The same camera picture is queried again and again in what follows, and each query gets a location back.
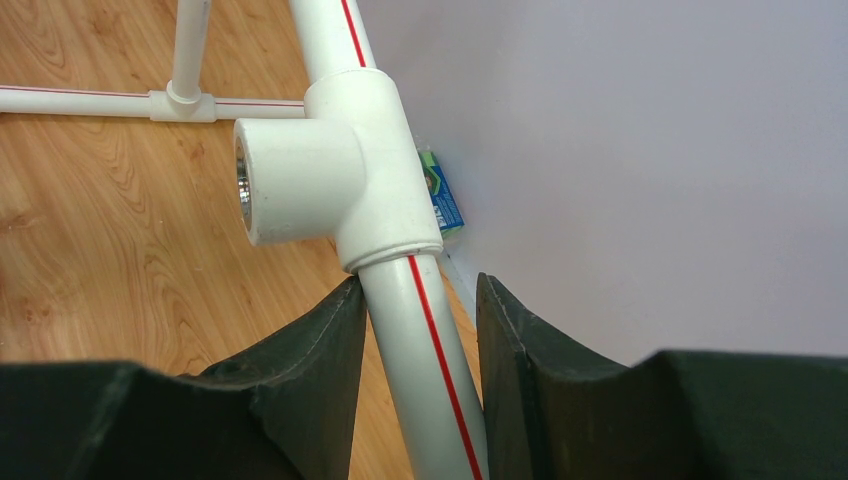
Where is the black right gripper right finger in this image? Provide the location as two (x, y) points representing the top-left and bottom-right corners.
(476, 273), (847, 479)

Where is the green blue small box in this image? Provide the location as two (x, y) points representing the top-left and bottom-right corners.
(418, 150), (465, 239)

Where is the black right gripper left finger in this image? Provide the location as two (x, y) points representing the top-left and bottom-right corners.
(1, 277), (366, 479)

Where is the white PVC pipe frame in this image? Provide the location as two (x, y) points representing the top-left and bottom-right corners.
(1, 1), (489, 479)

